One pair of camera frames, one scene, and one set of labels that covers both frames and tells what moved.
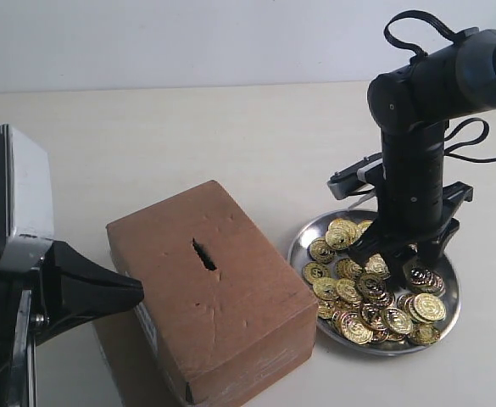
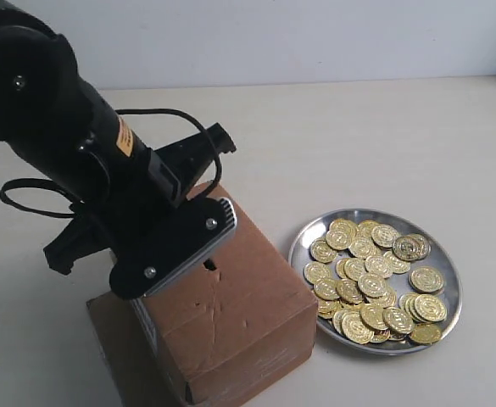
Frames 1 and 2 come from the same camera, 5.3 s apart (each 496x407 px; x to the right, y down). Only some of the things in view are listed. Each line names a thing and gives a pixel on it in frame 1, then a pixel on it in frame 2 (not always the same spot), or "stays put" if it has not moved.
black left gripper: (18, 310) → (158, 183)
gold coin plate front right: (426, 333) stays put
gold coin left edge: (312, 270) stays put
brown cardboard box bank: (220, 306) stays put
